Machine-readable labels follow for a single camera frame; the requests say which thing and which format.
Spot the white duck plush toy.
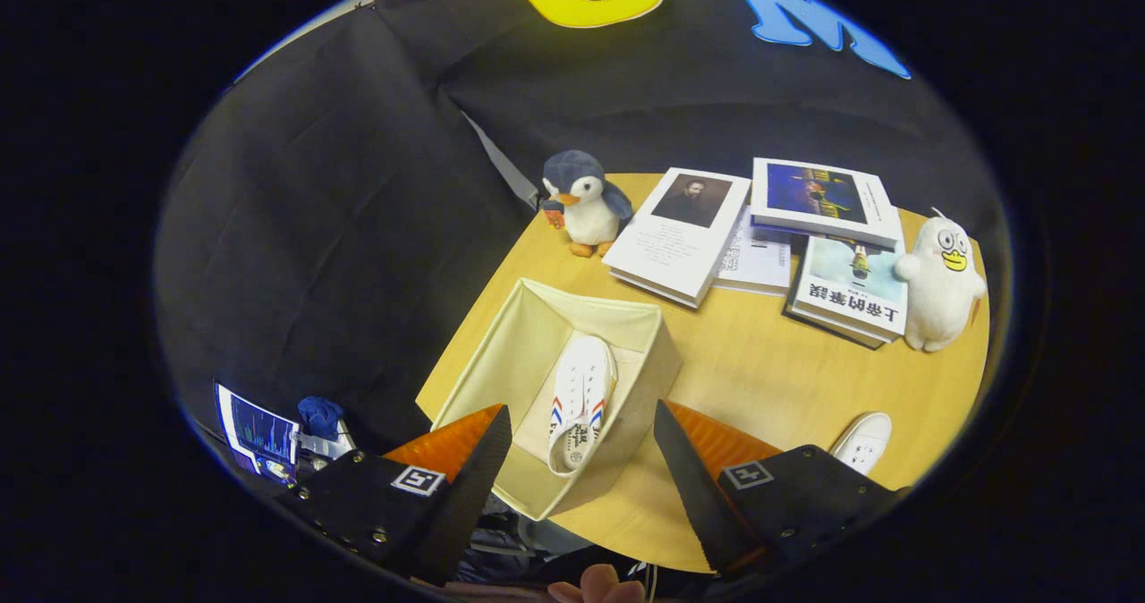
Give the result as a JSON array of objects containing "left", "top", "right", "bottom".
[{"left": 895, "top": 208, "right": 988, "bottom": 353}]

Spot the thin white booklet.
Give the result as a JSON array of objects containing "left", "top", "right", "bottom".
[{"left": 713, "top": 205, "right": 795, "bottom": 297}]

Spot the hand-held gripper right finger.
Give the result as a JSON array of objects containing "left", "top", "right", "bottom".
[{"left": 653, "top": 400, "right": 904, "bottom": 577}]

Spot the white canvas shoe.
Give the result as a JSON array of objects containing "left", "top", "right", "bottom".
[
  {"left": 547, "top": 335, "right": 618, "bottom": 477},
  {"left": 828, "top": 412, "right": 893, "bottom": 477}
]

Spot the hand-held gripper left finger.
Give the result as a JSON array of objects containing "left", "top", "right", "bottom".
[{"left": 291, "top": 403, "right": 515, "bottom": 586}]

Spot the blue cloth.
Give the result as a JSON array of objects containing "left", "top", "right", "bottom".
[{"left": 298, "top": 395, "right": 345, "bottom": 443}]

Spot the book with night photo cover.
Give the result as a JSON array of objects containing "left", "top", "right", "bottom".
[{"left": 750, "top": 157, "right": 903, "bottom": 251}]

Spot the person's dark clothing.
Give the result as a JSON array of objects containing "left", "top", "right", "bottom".
[{"left": 456, "top": 496, "right": 627, "bottom": 586}]

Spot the white book with portrait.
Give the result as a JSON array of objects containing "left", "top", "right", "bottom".
[{"left": 602, "top": 167, "right": 752, "bottom": 310}]

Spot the grey penguin plush toy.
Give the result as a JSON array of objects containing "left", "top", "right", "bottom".
[{"left": 539, "top": 149, "right": 634, "bottom": 259}]

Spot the computer monitor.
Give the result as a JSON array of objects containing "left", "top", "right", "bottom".
[{"left": 215, "top": 383, "right": 301, "bottom": 485}]

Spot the book with pale blue cover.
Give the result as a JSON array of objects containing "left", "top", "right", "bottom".
[{"left": 784, "top": 234, "right": 910, "bottom": 350}]

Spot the beige fabric storage box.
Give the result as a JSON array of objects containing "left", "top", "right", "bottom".
[{"left": 416, "top": 278, "right": 683, "bottom": 522}]

